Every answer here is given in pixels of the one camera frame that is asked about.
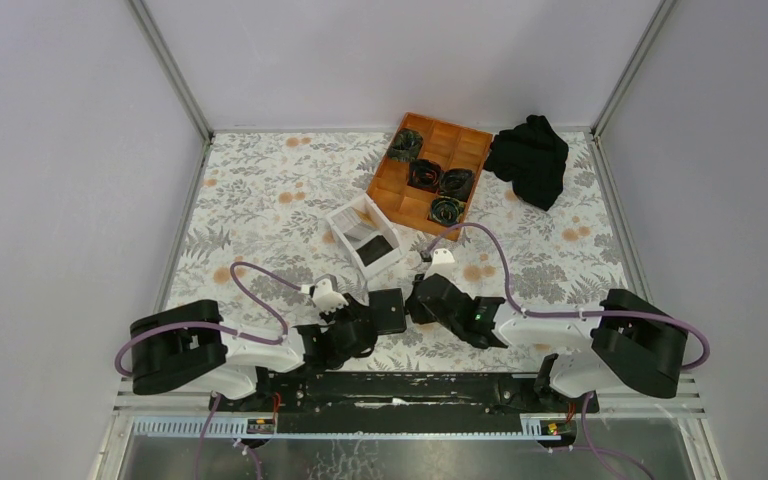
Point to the dark rolled item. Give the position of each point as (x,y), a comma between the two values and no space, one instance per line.
(425,175)
(446,211)
(405,146)
(457,183)

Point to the slotted cable duct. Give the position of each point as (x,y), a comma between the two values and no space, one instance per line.
(286,427)

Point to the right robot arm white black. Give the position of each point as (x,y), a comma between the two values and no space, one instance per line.
(623,341)

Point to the dark rolled item right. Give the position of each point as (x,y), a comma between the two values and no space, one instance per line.
(457,183)

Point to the dark rolled item bottom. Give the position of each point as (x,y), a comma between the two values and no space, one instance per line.
(446,211)

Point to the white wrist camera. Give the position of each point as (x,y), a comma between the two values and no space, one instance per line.
(442,263)
(325,296)

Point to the dark rolled item middle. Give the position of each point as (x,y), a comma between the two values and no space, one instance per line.
(425,175)

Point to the white plastic card box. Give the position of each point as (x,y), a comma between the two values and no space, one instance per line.
(370,238)

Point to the black crumpled cloth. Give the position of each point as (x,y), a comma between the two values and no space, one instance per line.
(532,158)

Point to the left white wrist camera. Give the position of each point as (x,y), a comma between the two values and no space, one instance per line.
(325,296)

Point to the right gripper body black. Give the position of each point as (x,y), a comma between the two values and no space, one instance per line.
(422,316)

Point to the dark rolled item top left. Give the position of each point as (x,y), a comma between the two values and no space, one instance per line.
(405,146)

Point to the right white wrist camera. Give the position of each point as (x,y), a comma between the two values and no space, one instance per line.
(442,263)

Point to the black card in box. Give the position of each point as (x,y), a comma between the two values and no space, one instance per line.
(374,249)

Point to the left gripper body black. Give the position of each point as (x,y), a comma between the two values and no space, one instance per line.
(341,316)

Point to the black leather card holder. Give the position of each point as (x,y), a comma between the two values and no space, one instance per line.
(387,310)

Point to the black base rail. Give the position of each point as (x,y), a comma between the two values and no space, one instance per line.
(424,397)

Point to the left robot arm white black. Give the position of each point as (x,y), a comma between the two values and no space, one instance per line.
(191,346)

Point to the orange compartment tray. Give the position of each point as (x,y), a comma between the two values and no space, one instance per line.
(449,145)

